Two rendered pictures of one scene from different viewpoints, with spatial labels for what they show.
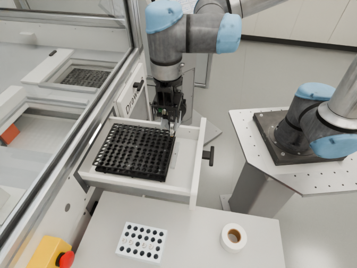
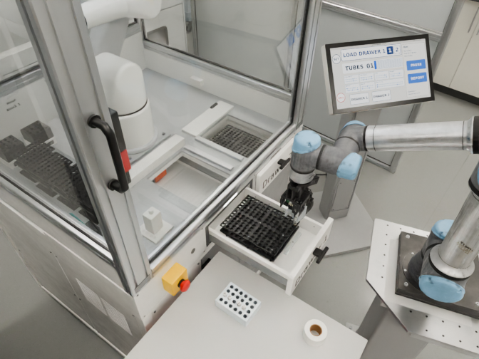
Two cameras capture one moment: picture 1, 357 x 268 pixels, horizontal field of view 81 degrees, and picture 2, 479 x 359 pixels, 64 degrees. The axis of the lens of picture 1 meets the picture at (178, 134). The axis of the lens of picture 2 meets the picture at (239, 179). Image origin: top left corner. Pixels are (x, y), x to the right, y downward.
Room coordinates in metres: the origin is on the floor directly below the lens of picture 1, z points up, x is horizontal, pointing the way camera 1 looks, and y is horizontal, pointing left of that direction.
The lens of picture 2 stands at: (-0.39, -0.14, 1.95)
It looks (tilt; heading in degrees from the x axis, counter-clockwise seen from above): 44 degrees down; 24
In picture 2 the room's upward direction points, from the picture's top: 1 degrees clockwise
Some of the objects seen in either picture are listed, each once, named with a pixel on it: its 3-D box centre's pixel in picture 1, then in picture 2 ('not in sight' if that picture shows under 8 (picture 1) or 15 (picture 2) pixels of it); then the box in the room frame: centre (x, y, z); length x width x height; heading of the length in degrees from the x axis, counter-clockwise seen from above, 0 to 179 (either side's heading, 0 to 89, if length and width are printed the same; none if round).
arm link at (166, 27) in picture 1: (166, 33); (306, 152); (0.46, 0.03, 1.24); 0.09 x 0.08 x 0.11; 87
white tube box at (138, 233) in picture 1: (142, 243); (238, 303); (0.17, 0.10, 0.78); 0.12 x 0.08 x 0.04; 79
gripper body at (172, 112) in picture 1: (168, 95); (297, 191); (0.45, 0.03, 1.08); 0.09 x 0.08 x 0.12; 170
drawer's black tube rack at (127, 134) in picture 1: (137, 152); (259, 228); (0.42, 0.13, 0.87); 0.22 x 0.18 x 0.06; 80
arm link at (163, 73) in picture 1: (167, 67); (302, 172); (0.46, 0.03, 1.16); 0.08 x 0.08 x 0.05
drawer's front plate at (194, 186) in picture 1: (198, 160); (310, 254); (0.39, -0.06, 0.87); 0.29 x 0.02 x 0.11; 170
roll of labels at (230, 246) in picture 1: (232, 237); (314, 333); (0.18, -0.16, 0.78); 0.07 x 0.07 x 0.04
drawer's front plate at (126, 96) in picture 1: (133, 90); (276, 165); (0.75, 0.20, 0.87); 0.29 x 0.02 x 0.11; 170
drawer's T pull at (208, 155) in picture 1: (207, 155); (318, 253); (0.38, -0.09, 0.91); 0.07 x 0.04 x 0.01; 170
